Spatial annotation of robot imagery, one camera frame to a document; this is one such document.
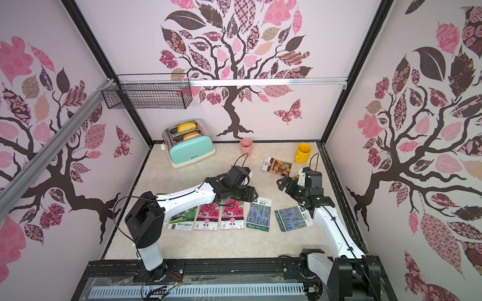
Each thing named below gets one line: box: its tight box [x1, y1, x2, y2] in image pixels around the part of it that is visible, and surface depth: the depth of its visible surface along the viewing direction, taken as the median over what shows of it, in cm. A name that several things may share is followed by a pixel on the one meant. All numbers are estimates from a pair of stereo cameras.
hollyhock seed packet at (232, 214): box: [220, 199, 245, 230], surface depth 89 cm
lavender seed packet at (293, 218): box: [274, 205, 314, 233], surface depth 89 cm
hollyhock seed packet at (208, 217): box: [193, 202, 220, 232], surface depth 89 cm
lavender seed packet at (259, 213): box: [246, 196, 273, 233], surface depth 89 cm
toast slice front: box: [183, 131, 201, 141], surface depth 99 cm
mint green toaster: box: [161, 119, 217, 169], surface depth 101 cm
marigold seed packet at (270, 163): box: [260, 156, 293, 177], surface depth 109 cm
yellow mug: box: [294, 142, 312, 164], surface depth 107 cm
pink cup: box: [239, 137, 253, 157], surface depth 112 cm
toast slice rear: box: [176, 121, 197, 134], surface depth 101 cm
